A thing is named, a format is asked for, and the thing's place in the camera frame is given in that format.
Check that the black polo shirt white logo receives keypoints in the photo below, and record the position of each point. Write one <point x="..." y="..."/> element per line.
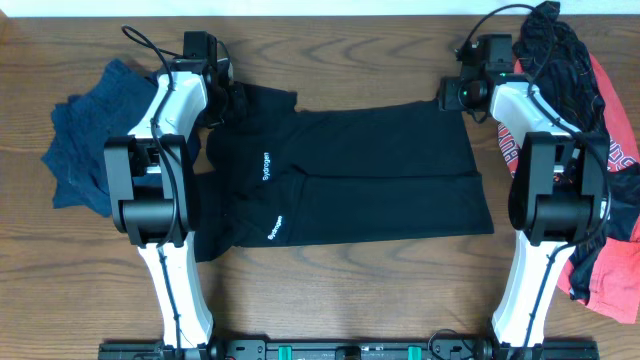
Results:
<point x="283" y="177"/>

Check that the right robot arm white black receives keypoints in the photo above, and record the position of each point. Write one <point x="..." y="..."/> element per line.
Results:
<point x="558" y="199"/>

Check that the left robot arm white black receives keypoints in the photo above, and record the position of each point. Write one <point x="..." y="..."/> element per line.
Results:
<point x="155" y="202"/>

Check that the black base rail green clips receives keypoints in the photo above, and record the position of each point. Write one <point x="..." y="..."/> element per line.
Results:
<point x="447" y="347"/>

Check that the folded navy blue garment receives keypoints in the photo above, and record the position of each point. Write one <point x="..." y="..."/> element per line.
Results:
<point x="84" y="123"/>

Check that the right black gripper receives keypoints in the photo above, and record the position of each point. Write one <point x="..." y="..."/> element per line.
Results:
<point x="447" y="90"/>

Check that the red garment white lettering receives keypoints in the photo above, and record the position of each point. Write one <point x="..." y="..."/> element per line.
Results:
<point x="613" y="279"/>

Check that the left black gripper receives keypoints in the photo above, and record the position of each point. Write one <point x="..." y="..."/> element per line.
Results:
<point x="235" y="106"/>

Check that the black patterned orange line garment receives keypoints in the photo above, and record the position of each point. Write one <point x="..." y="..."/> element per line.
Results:
<point x="550" y="50"/>

